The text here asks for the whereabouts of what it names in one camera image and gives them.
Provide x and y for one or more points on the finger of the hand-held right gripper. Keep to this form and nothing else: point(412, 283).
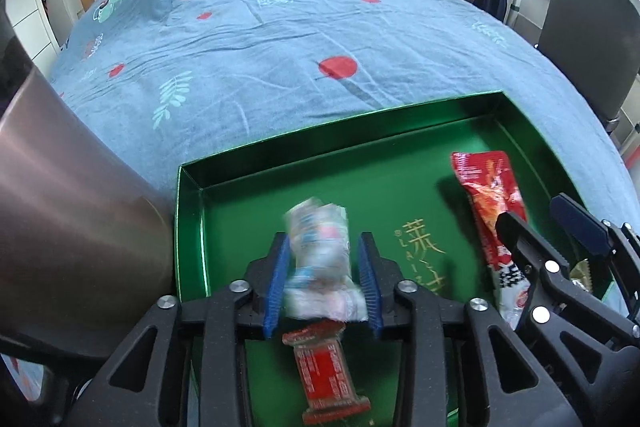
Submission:
point(520, 242)
point(580, 222)

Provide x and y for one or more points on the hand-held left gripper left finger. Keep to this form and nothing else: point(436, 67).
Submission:
point(277, 287)

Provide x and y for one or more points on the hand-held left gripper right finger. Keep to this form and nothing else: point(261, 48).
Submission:
point(370, 287)

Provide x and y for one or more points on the long red white snack packet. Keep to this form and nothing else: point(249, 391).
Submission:
point(492, 202)

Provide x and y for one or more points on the small beige snack packet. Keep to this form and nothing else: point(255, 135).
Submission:
point(581, 276)

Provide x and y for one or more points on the clear candy packet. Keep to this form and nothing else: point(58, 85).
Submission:
point(320, 252)

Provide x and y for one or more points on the small red candy packet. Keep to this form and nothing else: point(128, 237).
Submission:
point(325, 367)

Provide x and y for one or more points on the green shallow box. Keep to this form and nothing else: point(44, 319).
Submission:
point(350, 187)

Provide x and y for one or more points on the dark grey chair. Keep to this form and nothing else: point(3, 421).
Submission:
point(585, 32)

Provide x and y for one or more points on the black and steel electric kettle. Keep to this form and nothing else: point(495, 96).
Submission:
point(75, 217)

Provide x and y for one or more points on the white wardrobe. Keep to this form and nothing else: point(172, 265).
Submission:
point(30, 17)

